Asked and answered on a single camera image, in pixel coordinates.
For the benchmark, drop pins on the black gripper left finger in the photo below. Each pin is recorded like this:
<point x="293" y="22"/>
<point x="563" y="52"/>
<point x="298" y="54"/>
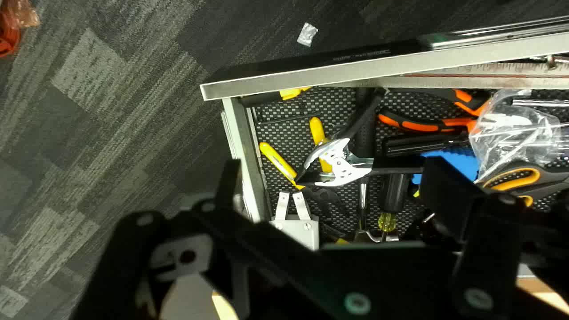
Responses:
<point x="129" y="267"/>

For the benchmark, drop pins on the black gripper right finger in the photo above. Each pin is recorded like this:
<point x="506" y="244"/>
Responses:
<point x="490" y="255"/>

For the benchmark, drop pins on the grey metal tool drawer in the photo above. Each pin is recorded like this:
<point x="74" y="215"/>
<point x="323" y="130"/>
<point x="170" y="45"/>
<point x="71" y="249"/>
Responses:
<point x="355" y="64"/>

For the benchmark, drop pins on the small black screwdriver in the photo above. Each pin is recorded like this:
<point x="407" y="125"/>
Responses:
<point x="393" y="189"/>

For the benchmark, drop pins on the black mesh drawer liner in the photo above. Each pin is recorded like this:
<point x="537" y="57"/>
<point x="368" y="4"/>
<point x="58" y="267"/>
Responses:
<point x="284" y="127"/>

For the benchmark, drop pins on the clear plastic bag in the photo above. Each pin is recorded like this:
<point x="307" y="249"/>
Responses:
<point x="508" y="130"/>

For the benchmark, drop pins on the orange floor object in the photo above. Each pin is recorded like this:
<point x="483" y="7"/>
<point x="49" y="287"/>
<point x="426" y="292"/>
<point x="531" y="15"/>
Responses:
<point x="8" y="27"/>

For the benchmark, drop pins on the white paper scrap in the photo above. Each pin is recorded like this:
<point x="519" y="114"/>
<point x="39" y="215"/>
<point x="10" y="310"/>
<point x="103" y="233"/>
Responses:
<point x="305" y="34"/>

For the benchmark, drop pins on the white plastic bracket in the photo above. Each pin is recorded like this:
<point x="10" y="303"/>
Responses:
<point x="298" y="224"/>

